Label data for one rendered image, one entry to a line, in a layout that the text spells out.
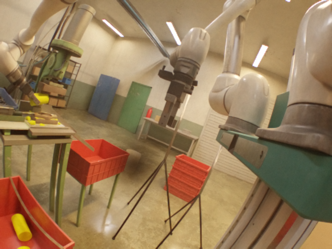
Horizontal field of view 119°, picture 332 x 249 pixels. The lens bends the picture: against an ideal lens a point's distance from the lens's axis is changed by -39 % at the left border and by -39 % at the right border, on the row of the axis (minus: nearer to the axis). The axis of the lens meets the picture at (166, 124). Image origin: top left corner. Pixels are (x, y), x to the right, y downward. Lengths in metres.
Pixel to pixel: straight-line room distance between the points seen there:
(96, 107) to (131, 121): 1.80
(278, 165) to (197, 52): 0.46
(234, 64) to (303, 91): 0.66
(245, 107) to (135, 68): 6.87
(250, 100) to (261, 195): 0.36
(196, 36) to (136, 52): 7.12
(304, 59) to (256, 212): 0.55
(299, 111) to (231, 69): 0.66
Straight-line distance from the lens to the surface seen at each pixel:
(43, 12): 0.61
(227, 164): 6.00
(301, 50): 0.28
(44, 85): 0.96
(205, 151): 5.91
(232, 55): 0.88
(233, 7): 0.83
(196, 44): 0.59
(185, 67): 0.56
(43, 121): 1.02
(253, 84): 0.66
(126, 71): 7.55
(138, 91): 6.86
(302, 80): 0.25
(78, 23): 1.02
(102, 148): 1.92
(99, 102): 7.40
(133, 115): 6.77
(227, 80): 0.81
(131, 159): 2.98
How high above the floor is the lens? 1.30
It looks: 4 degrees down
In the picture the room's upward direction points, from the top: 21 degrees clockwise
